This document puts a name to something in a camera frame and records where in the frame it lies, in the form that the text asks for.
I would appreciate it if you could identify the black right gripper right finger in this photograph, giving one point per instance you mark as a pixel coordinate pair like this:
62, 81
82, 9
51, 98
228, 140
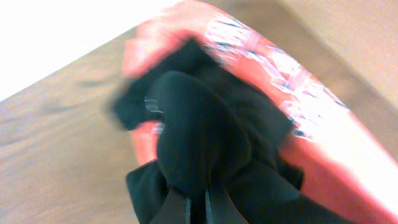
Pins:
219, 207

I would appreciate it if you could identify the black t-shirt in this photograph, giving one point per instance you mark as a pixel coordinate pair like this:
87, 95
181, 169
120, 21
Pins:
213, 128

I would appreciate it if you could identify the red printed t-shirt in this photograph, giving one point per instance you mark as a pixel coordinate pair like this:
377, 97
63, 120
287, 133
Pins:
346, 168

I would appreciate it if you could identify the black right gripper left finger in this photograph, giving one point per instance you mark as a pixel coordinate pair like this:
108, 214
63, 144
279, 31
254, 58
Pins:
176, 209

